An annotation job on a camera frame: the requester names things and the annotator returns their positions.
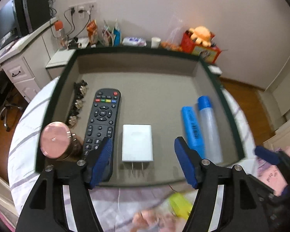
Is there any white desk with drawers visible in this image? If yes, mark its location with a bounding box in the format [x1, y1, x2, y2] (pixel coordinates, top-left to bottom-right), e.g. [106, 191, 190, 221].
[0, 17, 59, 102]

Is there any red cartoon storage box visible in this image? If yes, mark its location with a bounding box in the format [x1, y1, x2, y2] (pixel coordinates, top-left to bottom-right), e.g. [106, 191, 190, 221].
[180, 30, 222, 63]

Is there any orange capped bottle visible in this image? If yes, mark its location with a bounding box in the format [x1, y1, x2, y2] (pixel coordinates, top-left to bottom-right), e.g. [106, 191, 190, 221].
[54, 20, 68, 50]

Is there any orange octopus plush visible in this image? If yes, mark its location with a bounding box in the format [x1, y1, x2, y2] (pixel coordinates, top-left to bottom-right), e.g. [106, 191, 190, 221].
[189, 26, 212, 47]

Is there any blue capped glue bottle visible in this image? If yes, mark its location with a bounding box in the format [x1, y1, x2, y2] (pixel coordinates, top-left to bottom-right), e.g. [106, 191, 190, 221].
[197, 95, 223, 164]

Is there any wet wipes pack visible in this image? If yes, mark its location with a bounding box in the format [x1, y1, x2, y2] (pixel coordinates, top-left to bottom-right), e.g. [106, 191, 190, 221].
[122, 37, 147, 47]

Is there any black computer monitor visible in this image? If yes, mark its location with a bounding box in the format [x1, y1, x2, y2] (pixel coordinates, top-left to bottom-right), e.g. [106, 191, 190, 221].
[0, 0, 18, 49]

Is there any clear plastic bag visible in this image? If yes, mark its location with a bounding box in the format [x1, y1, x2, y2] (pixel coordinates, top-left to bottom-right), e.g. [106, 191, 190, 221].
[165, 15, 185, 44]

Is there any white low tv cabinet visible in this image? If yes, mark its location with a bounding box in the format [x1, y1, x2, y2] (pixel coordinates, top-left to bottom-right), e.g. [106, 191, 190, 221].
[45, 41, 222, 79]

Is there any pink and black tray box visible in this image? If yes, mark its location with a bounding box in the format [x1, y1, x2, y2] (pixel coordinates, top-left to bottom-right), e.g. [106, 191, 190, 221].
[43, 47, 245, 187]

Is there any black office chair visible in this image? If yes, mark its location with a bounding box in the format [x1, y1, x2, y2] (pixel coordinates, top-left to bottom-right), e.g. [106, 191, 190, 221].
[0, 71, 26, 132]

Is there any yellow highlighter marker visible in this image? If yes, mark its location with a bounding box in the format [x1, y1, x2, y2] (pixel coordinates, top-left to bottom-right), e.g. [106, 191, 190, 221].
[169, 193, 193, 220]

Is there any blue highlighter marker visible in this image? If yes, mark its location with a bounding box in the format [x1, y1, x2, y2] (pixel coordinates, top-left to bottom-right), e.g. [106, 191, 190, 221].
[181, 106, 205, 159]

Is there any white striped tablecloth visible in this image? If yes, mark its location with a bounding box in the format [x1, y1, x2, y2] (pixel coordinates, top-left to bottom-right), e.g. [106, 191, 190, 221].
[8, 78, 258, 231]

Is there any black computer tower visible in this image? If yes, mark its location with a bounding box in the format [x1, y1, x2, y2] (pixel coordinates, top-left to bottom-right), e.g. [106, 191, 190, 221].
[12, 0, 50, 37]

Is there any white paper cup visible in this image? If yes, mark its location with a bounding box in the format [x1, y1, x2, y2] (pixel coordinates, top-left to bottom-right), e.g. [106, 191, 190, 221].
[151, 37, 161, 49]

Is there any orange snack bag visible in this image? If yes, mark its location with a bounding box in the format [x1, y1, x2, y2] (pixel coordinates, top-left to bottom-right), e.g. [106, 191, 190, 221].
[86, 19, 98, 45]

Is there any wall power socket strip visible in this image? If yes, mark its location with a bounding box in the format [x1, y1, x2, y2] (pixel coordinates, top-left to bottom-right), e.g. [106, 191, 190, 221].
[68, 1, 97, 12]

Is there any pink pig figurine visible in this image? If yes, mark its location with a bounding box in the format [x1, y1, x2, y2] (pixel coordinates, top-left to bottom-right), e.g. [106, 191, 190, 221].
[130, 210, 186, 232]

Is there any pink floral bedding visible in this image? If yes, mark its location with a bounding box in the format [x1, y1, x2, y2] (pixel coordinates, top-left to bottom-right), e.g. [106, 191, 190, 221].
[257, 157, 290, 196]

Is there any white power adapter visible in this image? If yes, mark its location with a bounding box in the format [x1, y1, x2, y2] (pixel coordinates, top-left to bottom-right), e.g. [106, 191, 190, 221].
[121, 124, 153, 174]

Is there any black remote control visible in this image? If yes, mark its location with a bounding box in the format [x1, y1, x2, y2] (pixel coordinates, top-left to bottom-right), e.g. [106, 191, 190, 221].
[82, 87, 122, 182]

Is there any blue white snack bag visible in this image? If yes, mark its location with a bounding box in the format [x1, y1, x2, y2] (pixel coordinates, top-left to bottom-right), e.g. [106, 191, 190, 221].
[113, 20, 121, 47]

